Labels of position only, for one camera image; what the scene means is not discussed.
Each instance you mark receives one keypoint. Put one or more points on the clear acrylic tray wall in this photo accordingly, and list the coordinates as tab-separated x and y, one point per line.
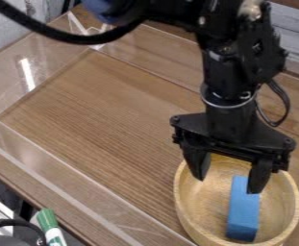
91	212

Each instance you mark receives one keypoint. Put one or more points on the blue rectangular block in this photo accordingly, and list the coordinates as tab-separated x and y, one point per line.
244	211

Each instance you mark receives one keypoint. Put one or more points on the clear acrylic corner bracket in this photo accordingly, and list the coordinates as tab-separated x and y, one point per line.
79	29

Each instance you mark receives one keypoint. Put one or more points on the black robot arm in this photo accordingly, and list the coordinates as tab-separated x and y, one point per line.
244	58

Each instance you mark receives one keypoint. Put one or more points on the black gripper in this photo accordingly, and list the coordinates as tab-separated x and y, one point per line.
234	133

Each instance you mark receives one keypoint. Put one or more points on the brown wooden bowl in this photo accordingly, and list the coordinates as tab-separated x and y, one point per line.
202	203

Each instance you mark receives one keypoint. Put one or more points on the green white marker pen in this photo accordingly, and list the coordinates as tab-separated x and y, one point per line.
49	225

